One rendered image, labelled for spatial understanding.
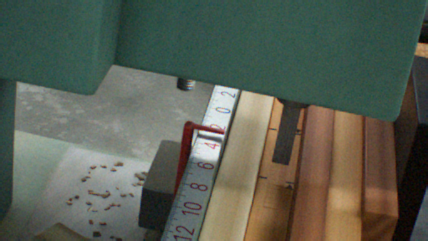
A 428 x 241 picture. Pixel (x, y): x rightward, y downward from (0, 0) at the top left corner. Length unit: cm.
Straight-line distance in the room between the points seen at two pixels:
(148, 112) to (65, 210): 183
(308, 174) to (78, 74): 13
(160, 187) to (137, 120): 183
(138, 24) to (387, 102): 12
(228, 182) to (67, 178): 28
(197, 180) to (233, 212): 2
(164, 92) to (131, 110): 15
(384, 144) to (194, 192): 13
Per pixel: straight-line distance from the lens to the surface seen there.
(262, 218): 44
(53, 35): 38
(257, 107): 51
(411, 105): 47
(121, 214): 67
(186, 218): 40
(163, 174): 63
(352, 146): 50
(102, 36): 38
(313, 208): 42
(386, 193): 45
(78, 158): 73
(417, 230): 53
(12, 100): 60
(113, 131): 237
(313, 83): 41
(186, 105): 255
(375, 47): 40
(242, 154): 47
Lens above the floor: 118
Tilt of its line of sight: 28 degrees down
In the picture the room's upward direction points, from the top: 10 degrees clockwise
